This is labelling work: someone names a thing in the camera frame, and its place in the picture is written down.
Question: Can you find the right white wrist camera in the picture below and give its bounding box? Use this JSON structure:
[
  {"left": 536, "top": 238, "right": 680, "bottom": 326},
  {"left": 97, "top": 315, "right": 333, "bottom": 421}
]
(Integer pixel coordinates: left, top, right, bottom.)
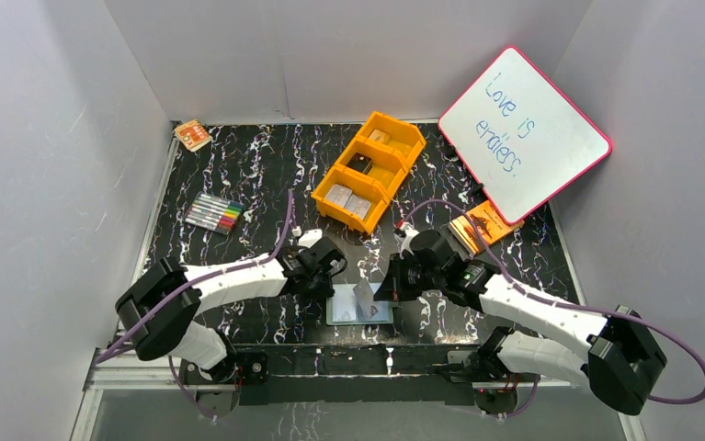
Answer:
[{"left": 393, "top": 220, "right": 419, "bottom": 255}]

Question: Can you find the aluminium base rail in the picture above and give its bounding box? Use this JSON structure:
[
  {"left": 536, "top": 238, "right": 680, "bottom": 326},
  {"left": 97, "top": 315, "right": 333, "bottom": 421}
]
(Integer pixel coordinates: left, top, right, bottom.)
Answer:
[{"left": 83, "top": 345, "right": 632, "bottom": 392}]

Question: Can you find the yellow three-compartment bin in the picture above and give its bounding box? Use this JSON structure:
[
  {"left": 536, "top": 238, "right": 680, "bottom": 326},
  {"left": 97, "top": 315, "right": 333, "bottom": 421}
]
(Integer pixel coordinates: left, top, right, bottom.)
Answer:
[{"left": 312, "top": 112, "right": 426, "bottom": 234}]

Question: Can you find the silver credit card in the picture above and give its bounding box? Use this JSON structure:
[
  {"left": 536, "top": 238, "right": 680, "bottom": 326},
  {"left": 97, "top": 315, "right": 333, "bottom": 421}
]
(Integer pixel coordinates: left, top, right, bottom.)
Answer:
[
  {"left": 352, "top": 279, "right": 392, "bottom": 322},
  {"left": 344, "top": 195, "right": 371, "bottom": 220}
]

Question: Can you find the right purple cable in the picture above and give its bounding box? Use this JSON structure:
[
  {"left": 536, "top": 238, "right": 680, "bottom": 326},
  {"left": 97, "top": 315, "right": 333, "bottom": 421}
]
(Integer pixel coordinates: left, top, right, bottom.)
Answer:
[{"left": 395, "top": 199, "right": 705, "bottom": 420}]

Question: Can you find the pack of coloured markers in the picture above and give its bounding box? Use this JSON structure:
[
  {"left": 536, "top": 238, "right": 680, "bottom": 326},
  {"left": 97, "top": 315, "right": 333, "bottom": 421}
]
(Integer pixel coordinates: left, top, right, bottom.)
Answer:
[{"left": 183, "top": 192, "right": 244, "bottom": 234}]

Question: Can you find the silver card stack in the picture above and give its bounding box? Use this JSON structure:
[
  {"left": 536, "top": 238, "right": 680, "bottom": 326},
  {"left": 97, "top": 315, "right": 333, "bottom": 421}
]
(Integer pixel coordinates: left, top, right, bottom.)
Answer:
[{"left": 324, "top": 184, "right": 354, "bottom": 208}]

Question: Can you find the small orange card box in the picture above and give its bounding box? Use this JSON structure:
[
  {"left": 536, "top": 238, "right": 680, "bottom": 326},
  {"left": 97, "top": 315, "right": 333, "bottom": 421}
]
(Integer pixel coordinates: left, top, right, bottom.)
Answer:
[{"left": 174, "top": 119, "right": 211, "bottom": 152}]

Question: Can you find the orange book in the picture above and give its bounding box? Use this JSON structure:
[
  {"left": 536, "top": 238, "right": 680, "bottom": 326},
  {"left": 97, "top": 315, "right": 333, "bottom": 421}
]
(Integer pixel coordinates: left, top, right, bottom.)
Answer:
[{"left": 449, "top": 200, "right": 524, "bottom": 255}]

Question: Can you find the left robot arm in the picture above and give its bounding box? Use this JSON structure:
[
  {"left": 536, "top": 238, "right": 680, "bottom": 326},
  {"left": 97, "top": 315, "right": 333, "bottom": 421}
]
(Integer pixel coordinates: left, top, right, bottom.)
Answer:
[{"left": 115, "top": 232, "right": 347, "bottom": 382}]

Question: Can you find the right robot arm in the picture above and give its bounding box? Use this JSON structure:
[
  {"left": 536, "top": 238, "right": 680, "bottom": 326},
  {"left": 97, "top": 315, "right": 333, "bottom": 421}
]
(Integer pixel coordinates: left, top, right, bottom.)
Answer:
[{"left": 373, "top": 230, "right": 667, "bottom": 415}]

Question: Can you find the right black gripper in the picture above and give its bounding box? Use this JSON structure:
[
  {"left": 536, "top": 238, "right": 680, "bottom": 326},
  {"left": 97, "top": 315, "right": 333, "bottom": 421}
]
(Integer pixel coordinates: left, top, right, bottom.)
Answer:
[{"left": 374, "top": 253, "right": 445, "bottom": 302}]

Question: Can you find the gold card stack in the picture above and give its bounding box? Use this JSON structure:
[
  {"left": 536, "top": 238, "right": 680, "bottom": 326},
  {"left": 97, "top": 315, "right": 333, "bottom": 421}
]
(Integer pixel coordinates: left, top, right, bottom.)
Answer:
[{"left": 368, "top": 130, "right": 392, "bottom": 144}]

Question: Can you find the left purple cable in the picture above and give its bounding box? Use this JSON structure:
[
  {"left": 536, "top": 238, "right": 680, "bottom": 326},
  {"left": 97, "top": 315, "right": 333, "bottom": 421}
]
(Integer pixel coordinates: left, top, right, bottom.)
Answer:
[{"left": 93, "top": 188, "right": 301, "bottom": 421}]

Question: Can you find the black mounting plate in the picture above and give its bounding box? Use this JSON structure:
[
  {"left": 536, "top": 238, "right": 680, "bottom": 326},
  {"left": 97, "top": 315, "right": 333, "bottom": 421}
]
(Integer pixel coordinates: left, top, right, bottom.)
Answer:
[{"left": 178, "top": 344, "right": 535, "bottom": 414}]

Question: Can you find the pink-framed whiteboard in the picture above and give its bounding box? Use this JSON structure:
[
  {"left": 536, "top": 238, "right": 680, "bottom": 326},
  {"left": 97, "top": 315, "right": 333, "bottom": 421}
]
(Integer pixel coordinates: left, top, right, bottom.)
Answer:
[{"left": 438, "top": 46, "right": 613, "bottom": 224}]

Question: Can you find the green card holder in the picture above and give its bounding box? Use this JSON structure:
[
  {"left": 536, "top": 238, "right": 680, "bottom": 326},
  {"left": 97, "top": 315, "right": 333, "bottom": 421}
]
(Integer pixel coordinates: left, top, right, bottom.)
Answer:
[{"left": 325, "top": 283, "right": 393, "bottom": 326}]

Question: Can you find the black card stack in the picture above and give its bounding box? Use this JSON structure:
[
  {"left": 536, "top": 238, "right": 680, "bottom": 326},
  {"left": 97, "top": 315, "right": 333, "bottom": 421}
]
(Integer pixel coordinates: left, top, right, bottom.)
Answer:
[{"left": 346, "top": 154, "right": 372, "bottom": 175}]

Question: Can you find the purple cable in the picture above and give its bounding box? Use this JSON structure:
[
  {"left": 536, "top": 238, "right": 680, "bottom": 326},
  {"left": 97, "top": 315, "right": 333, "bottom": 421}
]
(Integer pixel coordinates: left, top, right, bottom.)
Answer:
[
  {"left": 93, "top": 188, "right": 301, "bottom": 421},
  {"left": 395, "top": 199, "right": 705, "bottom": 420}
]

